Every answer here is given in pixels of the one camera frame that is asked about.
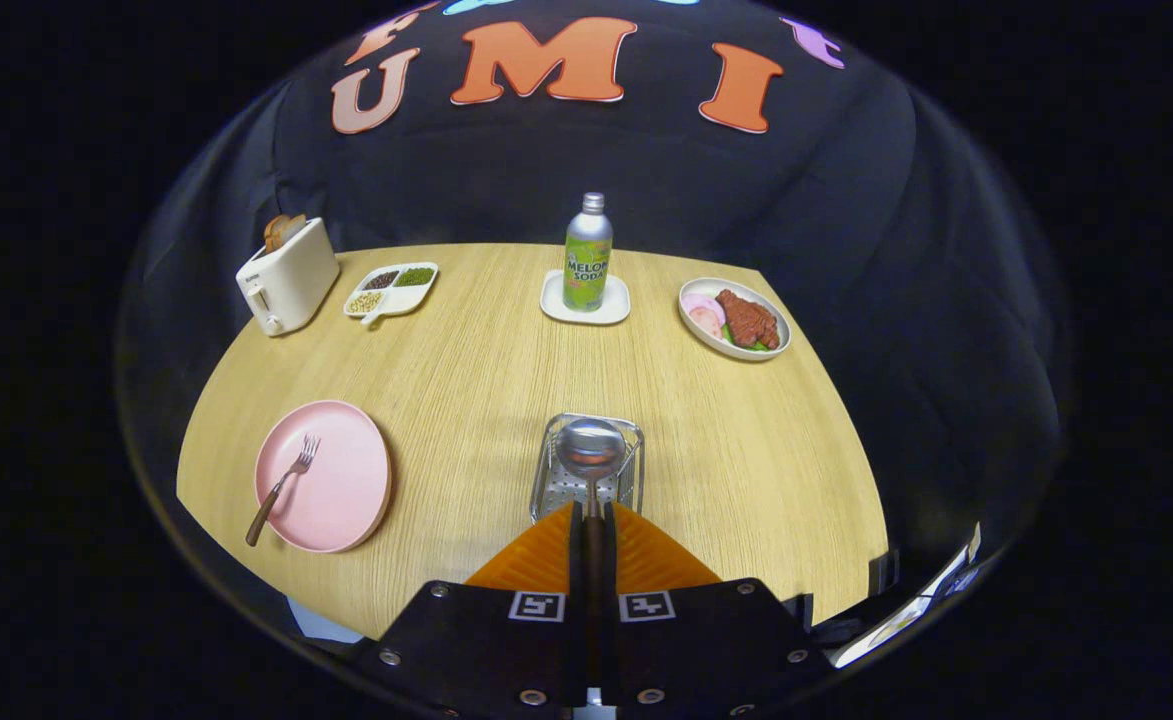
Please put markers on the brown toast slice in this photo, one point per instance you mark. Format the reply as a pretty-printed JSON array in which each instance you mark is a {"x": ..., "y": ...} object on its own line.
[
  {"x": 274, "y": 234},
  {"x": 293, "y": 227}
]

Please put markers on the black backdrop cloth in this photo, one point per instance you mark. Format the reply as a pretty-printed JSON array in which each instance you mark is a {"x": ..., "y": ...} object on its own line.
[{"x": 646, "y": 170}]

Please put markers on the pink round plate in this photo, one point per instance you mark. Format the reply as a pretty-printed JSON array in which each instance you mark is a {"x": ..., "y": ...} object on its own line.
[{"x": 341, "y": 490}]

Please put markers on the white divided snack dish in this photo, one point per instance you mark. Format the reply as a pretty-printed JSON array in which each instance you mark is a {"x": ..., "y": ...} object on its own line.
[{"x": 391, "y": 298}]

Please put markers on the white printed papers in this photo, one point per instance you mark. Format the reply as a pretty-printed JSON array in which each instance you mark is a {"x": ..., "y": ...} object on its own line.
[{"x": 896, "y": 620}]

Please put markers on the white square coaster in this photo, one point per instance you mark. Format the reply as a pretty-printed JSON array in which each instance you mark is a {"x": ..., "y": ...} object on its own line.
[{"x": 611, "y": 308}]

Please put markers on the cream white toaster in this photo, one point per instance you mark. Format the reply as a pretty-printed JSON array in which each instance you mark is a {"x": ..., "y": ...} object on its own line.
[{"x": 291, "y": 280}]

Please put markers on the black table clamp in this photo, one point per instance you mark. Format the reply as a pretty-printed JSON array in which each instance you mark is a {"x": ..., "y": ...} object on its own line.
[
  {"x": 798, "y": 611},
  {"x": 884, "y": 570}
]

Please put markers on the white oval plate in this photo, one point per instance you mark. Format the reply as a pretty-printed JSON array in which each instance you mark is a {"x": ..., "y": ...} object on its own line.
[{"x": 696, "y": 335}]

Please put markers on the green vegetable garnish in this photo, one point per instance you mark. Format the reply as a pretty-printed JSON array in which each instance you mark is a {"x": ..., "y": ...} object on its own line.
[{"x": 731, "y": 338}]

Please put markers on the green soda bottle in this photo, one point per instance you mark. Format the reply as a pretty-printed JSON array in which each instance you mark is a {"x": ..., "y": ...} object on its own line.
[{"x": 587, "y": 255}]

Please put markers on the red meat piece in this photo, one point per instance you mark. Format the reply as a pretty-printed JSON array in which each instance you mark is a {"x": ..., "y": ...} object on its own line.
[{"x": 749, "y": 318}]

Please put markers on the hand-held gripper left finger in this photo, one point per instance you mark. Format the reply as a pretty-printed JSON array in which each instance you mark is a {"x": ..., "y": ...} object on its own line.
[{"x": 486, "y": 640}]

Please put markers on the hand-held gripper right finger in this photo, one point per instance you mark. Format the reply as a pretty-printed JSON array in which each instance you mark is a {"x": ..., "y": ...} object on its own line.
[{"x": 706, "y": 640}]

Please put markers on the pink ham slices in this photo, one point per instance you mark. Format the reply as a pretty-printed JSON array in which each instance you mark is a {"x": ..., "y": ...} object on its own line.
[{"x": 703, "y": 312}]

